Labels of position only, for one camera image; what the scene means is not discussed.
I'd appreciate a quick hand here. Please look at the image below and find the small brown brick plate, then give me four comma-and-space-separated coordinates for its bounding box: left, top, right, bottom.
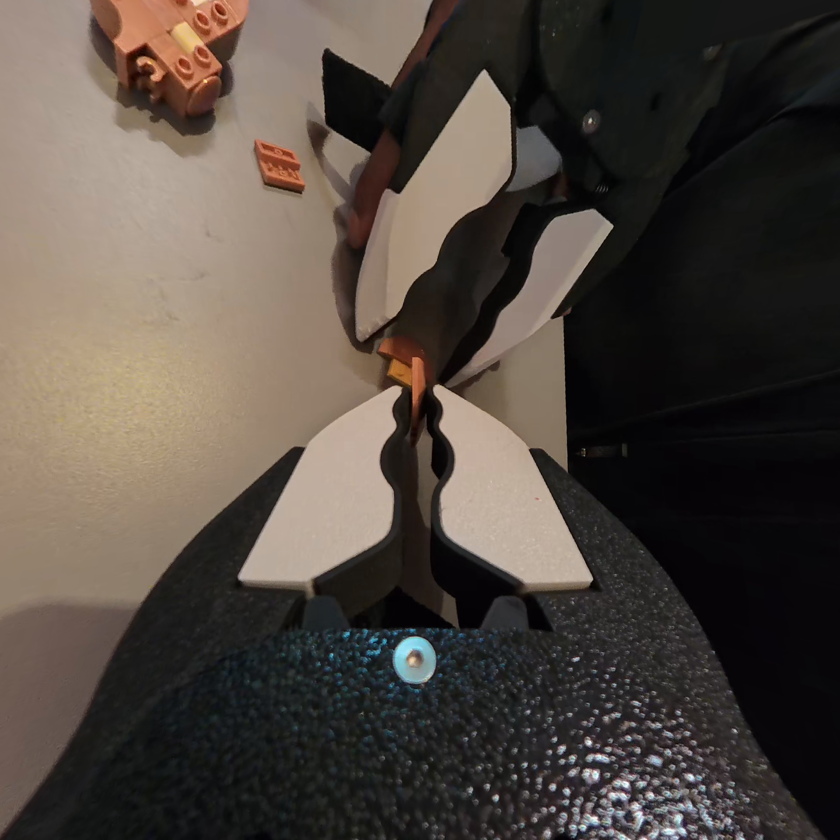
254, 140, 308, 195

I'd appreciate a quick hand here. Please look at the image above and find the round brown brick assembly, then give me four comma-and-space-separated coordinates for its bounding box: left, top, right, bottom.
90, 0, 250, 119

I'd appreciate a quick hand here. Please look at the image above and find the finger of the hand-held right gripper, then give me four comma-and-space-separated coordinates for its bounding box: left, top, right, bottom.
355, 70, 515, 342
440, 204, 614, 391

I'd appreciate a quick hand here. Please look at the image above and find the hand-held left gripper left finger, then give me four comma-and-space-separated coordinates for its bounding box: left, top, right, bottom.
239, 389, 405, 589

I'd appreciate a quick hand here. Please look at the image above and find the brown curved brick piece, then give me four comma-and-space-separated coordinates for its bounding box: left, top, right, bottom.
378, 338, 413, 391

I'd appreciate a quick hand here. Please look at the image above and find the grey desk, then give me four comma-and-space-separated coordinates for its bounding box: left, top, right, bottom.
0, 0, 568, 788

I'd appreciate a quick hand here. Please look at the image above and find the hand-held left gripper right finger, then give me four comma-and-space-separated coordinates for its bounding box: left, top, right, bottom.
431, 388, 595, 590

